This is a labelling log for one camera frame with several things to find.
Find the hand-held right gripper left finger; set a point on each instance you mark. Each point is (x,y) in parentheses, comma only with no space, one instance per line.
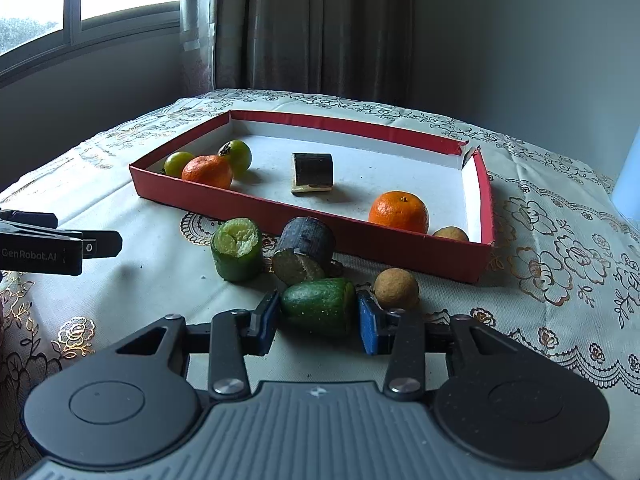
(267,325)

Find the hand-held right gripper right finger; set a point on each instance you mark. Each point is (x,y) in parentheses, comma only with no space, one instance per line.
(370,325)

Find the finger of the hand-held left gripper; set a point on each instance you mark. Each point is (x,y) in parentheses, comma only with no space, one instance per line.
(30,221)
(102,245)

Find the green cucumber chunk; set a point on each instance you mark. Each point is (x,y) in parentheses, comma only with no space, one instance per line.
(320,305)

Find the small green round fruit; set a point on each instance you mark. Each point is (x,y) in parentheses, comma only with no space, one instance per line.
(240,155)
(175,164)

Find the large orange tangerine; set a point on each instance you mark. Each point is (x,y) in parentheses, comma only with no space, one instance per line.
(400,212)

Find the brown longan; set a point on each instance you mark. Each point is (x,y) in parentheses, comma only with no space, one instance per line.
(450,235)
(397,287)

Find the small orange tangerine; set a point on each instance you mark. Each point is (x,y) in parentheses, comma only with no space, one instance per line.
(207,172)

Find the red shallow cardboard box tray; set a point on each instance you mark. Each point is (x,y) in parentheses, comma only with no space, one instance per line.
(375,175)

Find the dark sugarcane piece cut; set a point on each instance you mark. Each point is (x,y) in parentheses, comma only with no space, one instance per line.
(312,170)

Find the green cucumber chunk jagged cut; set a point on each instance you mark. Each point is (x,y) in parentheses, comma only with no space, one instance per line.
(235,260)

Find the dark sugarcane piece broken end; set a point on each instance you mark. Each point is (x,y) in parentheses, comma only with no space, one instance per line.
(305,240)

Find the light blue electric kettle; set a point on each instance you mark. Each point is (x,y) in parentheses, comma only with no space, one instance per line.
(629,180)

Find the patterned beige curtain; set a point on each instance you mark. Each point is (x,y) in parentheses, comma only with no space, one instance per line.
(325,25)

